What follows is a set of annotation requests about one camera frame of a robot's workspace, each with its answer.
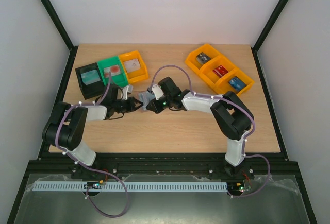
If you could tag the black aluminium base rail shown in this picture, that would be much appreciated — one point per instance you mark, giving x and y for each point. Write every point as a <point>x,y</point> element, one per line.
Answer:
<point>124,164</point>

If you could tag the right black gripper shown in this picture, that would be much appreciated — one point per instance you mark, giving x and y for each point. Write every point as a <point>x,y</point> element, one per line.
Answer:
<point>153,104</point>

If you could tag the white slotted cable duct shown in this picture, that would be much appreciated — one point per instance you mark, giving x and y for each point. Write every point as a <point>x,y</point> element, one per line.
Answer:
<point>65,186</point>

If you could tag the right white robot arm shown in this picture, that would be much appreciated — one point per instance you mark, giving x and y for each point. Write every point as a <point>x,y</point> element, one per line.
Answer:
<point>233,117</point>

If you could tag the yellow bin with red cards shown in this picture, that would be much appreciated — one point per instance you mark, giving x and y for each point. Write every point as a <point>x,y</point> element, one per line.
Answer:
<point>209,76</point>

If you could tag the dark grey card stack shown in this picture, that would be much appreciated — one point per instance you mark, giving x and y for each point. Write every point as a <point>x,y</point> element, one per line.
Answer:
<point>202,58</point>

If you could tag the black bin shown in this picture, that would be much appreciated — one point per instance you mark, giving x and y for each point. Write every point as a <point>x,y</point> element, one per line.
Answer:
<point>93,90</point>

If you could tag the beige card stack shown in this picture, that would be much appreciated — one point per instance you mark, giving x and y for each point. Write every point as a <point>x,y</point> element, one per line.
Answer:
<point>132,65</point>

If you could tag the yellow bin with blue cards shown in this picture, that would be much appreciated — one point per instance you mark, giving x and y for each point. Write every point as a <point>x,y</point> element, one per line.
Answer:
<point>223,86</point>

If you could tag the blue card stack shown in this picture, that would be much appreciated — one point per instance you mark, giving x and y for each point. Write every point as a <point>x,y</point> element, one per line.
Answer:
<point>237,83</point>

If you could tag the left yellow bin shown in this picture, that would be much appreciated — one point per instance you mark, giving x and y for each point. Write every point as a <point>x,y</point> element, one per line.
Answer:
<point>136,76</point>

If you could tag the red patterned card stack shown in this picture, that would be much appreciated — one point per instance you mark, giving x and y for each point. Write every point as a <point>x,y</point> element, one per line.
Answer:
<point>112,71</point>

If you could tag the yellow bin with dark cards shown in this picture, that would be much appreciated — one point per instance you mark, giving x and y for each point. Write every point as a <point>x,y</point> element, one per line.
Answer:
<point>208,49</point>

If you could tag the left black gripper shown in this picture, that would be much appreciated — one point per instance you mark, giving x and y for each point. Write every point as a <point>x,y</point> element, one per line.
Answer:
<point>131,105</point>

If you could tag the teal card stack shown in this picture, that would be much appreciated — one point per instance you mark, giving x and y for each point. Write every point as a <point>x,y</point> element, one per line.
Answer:
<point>90,77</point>

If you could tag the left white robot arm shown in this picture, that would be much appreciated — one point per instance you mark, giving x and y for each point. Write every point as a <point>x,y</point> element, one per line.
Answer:
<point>65,126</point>

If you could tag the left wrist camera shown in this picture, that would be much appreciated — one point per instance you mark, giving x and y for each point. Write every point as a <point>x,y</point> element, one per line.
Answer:
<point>126,91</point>

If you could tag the green bin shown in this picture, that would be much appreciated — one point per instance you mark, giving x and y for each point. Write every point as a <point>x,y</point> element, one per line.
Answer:
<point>121,79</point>

